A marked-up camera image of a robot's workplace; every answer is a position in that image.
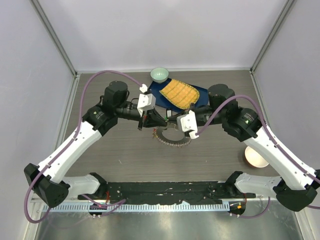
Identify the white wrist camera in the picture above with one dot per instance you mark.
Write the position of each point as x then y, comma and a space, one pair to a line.
187, 124
146, 101

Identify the yellow woven bamboo mat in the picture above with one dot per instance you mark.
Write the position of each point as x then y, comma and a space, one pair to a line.
180, 94

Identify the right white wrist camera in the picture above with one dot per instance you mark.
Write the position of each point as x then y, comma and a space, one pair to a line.
187, 124

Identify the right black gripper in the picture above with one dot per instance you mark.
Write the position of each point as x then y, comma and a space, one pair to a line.
173, 118

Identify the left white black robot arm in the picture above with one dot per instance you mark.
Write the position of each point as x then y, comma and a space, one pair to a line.
48, 179

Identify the light green ceramic bowl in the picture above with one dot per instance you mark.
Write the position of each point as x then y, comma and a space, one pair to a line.
159, 74

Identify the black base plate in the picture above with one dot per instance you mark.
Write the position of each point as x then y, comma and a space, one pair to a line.
168, 193

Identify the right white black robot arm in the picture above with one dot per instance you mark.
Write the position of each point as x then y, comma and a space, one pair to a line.
296, 185

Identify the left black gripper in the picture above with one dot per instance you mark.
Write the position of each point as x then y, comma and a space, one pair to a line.
153, 120

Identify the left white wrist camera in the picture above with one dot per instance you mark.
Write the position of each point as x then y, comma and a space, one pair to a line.
146, 101

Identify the slotted white cable duct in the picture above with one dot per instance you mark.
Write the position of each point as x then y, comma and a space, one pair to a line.
86, 206

